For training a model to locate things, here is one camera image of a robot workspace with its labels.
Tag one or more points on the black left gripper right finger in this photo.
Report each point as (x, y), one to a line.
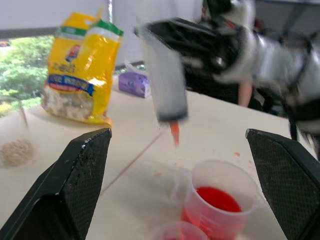
(287, 180)

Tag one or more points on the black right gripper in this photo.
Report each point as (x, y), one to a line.
(222, 47)

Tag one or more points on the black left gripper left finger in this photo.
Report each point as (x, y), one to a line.
(75, 180)

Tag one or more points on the purple tissue pack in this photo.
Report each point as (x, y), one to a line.
(132, 83)

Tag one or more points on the clear syringe with orange tip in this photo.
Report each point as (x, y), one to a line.
(167, 82)

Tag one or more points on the clear measuring cup red liquid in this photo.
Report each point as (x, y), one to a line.
(220, 200)
(178, 231)

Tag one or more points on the person in dark clothing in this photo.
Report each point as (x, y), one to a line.
(246, 93)

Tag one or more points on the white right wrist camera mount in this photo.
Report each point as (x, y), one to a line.
(243, 15)

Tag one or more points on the clear cup with beige powder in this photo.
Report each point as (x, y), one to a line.
(16, 150)

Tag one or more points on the yellow plastic food bag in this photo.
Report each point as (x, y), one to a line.
(82, 72)

